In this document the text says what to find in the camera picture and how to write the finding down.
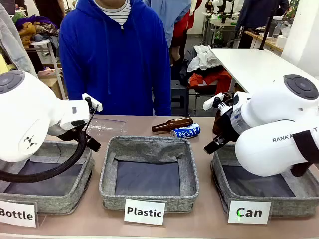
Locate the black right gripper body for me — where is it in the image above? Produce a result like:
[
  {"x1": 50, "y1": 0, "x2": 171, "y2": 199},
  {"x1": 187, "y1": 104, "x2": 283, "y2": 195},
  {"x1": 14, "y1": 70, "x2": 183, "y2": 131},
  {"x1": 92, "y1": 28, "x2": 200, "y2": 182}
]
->
[{"x1": 213, "y1": 112, "x2": 240, "y2": 150}]

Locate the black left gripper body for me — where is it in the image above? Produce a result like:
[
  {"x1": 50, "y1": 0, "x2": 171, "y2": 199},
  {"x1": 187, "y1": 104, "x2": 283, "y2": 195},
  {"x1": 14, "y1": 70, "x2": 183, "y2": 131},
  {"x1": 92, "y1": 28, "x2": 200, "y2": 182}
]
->
[{"x1": 56, "y1": 127, "x2": 102, "y2": 153}]

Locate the blue Pocari Sweat can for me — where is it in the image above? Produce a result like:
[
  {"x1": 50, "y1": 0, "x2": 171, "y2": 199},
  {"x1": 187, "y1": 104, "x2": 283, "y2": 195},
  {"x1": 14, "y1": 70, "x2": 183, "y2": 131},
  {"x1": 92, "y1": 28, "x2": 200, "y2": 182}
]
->
[{"x1": 170, "y1": 123, "x2": 201, "y2": 139}]

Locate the grey fabric basket plastic label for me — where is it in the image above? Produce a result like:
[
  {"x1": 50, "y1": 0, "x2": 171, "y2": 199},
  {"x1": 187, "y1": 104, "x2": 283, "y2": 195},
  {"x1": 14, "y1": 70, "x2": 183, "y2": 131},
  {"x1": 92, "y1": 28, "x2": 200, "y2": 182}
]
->
[{"x1": 99, "y1": 135, "x2": 200, "y2": 214}]

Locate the grey fabric basket bottle label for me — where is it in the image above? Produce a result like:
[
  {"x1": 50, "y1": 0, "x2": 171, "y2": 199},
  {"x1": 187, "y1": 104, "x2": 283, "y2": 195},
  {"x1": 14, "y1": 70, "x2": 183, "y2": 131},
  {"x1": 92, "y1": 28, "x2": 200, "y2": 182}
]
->
[{"x1": 0, "y1": 140, "x2": 96, "y2": 215}]

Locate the white Can label sign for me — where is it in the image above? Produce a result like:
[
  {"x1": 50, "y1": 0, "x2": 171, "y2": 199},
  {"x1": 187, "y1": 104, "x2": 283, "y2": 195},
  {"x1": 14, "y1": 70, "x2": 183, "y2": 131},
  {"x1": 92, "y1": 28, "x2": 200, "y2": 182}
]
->
[{"x1": 227, "y1": 200, "x2": 272, "y2": 225}]

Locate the grey fabric basket can label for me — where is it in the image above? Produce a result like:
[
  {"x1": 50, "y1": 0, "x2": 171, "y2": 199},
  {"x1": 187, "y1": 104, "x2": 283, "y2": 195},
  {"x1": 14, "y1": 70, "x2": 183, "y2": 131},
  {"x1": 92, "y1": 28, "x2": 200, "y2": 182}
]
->
[{"x1": 210, "y1": 144, "x2": 319, "y2": 218}]

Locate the clear plastic zip bag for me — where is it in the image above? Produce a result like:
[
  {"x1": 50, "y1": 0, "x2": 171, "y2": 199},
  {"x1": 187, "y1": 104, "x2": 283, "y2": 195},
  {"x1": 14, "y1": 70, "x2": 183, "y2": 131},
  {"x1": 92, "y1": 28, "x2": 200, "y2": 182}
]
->
[{"x1": 86, "y1": 118, "x2": 127, "y2": 135}]

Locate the orange cloth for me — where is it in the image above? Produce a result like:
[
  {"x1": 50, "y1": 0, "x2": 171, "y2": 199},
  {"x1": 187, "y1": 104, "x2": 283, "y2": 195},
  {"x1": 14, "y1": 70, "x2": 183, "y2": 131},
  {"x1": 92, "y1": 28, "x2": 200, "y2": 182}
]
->
[{"x1": 188, "y1": 69, "x2": 233, "y2": 88}]

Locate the grey plastic stool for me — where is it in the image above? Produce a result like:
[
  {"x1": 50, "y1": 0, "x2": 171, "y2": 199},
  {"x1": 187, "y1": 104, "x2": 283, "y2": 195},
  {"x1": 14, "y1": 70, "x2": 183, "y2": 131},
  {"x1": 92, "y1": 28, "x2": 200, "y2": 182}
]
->
[{"x1": 170, "y1": 80, "x2": 190, "y2": 117}]

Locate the white crumpled cloth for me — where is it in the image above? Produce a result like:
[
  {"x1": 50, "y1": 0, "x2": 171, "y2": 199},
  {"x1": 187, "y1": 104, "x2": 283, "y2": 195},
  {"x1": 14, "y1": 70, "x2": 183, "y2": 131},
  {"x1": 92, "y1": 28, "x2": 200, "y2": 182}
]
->
[{"x1": 187, "y1": 45, "x2": 223, "y2": 73}]

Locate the person in blue hoodie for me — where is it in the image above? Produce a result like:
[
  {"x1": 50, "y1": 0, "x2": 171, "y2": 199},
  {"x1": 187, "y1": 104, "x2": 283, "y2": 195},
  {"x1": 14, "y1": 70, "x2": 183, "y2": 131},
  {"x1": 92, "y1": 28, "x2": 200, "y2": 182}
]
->
[{"x1": 59, "y1": 0, "x2": 173, "y2": 117}]

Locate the white Plastic label sign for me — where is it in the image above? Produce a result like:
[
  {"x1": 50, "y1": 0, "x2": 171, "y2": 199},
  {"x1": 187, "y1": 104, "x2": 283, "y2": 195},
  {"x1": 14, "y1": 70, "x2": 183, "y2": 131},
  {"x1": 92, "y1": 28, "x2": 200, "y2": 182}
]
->
[{"x1": 124, "y1": 198, "x2": 166, "y2": 226}]

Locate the small white side table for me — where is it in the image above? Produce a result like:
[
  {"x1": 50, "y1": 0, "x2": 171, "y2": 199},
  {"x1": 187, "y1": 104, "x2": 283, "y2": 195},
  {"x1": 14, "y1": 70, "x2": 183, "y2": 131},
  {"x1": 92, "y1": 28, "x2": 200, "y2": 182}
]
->
[{"x1": 26, "y1": 39, "x2": 68, "y2": 101}]

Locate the white Bottle label sign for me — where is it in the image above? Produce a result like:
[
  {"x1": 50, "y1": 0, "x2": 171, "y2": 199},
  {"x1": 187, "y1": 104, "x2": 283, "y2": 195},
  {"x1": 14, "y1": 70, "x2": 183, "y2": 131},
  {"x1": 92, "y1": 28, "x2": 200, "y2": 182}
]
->
[{"x1": 0, "y1": 200, "x2": 38, "y2": 228}]

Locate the white paper roll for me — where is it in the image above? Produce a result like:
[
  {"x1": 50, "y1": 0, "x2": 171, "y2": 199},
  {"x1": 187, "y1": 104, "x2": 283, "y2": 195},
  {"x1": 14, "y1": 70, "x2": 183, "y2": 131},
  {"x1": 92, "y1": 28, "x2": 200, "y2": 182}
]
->
[{"x1": 275, "y1": 34, "x2": 288, "y2": 49}]

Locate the black vertical pole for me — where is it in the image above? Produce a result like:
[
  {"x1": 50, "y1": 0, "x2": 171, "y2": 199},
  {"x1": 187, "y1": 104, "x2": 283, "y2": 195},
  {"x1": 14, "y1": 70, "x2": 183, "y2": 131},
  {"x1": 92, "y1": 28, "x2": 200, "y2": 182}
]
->
[{"x1": 258, "y1": 0, "x2": 275, "y2": 51}]

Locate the clear water bottle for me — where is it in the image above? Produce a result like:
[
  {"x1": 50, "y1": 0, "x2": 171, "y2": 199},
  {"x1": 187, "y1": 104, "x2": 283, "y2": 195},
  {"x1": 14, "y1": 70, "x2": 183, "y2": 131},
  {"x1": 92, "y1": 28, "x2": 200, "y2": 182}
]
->
[{"x1": 272, "y1": 23, "x2": 283, "y2": 39}]

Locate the red jacket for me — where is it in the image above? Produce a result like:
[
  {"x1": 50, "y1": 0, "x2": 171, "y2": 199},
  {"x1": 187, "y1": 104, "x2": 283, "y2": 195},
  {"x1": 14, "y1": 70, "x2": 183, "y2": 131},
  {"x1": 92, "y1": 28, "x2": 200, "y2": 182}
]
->
[{"x1": 173, "y1": 11, "x2": 195, "y2": 48}]

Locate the person in dark jacket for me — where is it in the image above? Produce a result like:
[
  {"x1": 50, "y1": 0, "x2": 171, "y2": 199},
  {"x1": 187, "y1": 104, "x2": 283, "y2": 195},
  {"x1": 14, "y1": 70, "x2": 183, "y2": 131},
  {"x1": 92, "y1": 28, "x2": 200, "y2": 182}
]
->
[{"x1": 235, "y1": 0, "x2": 290, "y2": 32}]

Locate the grey hanging jacket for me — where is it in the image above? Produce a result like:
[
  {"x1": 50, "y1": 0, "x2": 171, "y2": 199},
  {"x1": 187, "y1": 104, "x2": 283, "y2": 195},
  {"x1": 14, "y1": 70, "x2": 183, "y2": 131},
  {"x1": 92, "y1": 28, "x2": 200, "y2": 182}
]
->
[{"x1": 0, "y1": 3, "x2": 38, "y2": 77}]

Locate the colourful clothes pile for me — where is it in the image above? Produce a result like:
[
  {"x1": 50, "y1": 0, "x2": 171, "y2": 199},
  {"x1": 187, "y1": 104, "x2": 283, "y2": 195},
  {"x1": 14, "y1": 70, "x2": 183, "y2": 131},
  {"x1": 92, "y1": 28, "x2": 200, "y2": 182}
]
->
[{"x1": 14, "y1": 14, "x2": 60, "y2": 48}]

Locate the person in light blue shirt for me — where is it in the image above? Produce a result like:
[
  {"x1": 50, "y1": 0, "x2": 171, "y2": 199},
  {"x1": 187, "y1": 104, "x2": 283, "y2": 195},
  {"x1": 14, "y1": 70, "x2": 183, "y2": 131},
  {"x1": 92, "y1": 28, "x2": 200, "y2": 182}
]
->
[{"x1": 144, "y1": 0, "x2": 192, "y2": 48}]

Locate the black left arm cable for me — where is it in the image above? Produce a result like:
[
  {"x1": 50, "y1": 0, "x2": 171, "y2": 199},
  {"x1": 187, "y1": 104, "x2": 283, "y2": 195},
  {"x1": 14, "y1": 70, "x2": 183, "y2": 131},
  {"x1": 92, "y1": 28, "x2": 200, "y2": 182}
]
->
[{"x1": 0, "y1": 129, "x2": 88, "y2": 184}]

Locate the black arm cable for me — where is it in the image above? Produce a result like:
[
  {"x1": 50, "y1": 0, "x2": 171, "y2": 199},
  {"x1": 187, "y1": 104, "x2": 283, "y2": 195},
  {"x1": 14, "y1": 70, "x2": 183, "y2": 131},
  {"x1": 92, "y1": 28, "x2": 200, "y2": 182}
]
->
[
  {"x1": 0, "y1": 129, "x2": 88, "y2": 184},
  {"x1": 290, "y1": 129, "x2": 319, "y2": 178}
]

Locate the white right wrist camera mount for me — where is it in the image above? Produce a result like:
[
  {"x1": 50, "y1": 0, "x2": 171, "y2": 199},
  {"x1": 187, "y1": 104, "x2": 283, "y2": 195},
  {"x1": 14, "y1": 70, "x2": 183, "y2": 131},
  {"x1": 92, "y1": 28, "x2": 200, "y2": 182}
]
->
[{"x1": 202, "y1": 92, "x2": 224, "y2": 112}]

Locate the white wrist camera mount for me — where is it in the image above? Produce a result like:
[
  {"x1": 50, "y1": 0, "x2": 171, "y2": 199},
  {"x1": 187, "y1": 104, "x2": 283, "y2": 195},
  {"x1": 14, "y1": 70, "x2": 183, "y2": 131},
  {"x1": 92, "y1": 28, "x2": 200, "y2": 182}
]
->
[
  {"x1": 202, "y1": 92, "x2": 224, "y2": 112},
  {"x1": 82, "y1": 93, "x2": 103, "y2": 112}
]

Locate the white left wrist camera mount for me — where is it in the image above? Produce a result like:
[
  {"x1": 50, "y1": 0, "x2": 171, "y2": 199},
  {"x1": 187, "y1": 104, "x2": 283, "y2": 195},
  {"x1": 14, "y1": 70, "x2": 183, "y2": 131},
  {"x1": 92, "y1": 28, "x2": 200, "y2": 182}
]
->
[{"x1": 82, "y1": 93, "x2": 103, "y2": 112}]

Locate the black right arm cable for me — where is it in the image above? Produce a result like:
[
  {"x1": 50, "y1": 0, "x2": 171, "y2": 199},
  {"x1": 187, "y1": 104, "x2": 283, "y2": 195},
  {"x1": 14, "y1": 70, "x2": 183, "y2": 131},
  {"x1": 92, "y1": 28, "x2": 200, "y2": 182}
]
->
[{"x1": 290, "y1": 129, "x2": 319, "y2": 178}]

